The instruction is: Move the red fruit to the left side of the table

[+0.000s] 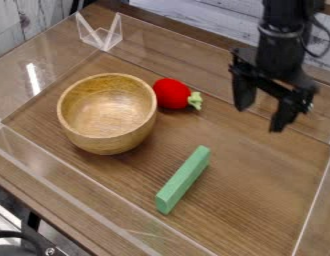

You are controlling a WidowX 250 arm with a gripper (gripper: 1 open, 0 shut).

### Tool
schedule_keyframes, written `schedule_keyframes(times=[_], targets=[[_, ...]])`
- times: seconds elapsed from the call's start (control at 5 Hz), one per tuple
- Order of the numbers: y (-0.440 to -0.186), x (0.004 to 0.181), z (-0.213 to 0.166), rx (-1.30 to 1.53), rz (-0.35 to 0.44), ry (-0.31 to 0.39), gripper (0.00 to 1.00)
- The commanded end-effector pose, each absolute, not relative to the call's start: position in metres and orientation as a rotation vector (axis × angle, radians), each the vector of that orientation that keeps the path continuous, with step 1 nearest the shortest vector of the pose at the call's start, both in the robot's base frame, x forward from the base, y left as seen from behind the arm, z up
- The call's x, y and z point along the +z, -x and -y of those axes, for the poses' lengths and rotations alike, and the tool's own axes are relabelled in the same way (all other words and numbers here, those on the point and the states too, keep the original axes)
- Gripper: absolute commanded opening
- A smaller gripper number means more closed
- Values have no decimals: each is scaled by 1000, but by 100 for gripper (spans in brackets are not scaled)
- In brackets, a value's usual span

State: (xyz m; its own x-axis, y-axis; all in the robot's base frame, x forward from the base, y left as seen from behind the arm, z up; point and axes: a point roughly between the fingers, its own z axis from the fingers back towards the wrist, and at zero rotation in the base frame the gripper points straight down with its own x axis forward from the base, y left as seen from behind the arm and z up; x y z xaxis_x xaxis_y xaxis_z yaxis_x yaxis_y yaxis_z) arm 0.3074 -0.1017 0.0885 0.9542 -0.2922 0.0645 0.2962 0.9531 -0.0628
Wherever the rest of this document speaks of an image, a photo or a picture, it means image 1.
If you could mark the red plush strawberry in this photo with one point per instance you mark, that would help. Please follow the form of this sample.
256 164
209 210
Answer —
175 96

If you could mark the clear acrylic corner bracket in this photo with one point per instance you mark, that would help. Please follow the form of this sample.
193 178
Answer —
100 38

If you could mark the clear acrylic tray wall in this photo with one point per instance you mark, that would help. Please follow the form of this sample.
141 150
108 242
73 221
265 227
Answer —
108 225

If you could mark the black metal base plate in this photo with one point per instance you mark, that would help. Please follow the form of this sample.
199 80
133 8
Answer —
49 248

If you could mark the wooden bowl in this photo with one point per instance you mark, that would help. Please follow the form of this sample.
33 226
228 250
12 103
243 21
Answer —
106 113

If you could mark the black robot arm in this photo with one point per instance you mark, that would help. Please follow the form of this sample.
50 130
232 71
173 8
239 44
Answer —
287 14

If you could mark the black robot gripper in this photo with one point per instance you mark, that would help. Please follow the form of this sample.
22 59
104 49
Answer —
271 68

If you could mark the green rectangular block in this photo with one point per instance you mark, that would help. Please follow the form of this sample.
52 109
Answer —
181 180

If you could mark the black table leg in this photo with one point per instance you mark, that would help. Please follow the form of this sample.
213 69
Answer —
33 221

